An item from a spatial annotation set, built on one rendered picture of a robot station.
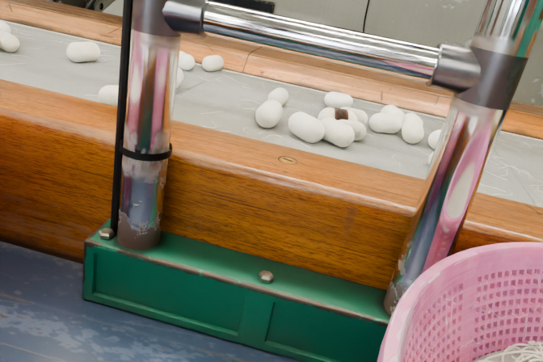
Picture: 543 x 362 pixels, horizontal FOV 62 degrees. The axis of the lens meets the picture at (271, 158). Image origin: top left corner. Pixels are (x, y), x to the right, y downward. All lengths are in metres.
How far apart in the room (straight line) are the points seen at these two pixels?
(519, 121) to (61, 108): 0.52
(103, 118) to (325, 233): 0.15
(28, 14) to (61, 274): 0.50
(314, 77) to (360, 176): 0.34
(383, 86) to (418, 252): 0.40
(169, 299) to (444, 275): 0.15
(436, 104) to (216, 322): 0.43
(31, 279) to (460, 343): 0.23
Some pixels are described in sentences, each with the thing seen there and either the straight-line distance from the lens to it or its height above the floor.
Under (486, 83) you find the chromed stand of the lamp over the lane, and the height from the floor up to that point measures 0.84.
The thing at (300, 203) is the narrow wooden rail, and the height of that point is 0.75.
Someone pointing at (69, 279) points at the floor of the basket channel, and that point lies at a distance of 0.31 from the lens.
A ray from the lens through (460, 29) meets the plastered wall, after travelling 2.57.
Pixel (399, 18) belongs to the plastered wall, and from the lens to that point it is 2.50.
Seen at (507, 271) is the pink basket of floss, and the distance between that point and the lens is 0.24.
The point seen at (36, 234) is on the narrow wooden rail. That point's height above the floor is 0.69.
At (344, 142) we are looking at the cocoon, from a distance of 0.38.
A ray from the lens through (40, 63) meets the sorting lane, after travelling 0.53.
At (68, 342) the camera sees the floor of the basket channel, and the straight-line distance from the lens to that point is 0.27.
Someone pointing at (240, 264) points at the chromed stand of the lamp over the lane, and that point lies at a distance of 0.26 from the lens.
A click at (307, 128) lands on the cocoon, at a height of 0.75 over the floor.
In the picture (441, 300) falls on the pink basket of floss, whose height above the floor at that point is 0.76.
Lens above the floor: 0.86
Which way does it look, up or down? 21 degrees down
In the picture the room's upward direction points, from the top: 11 degrees clockwise
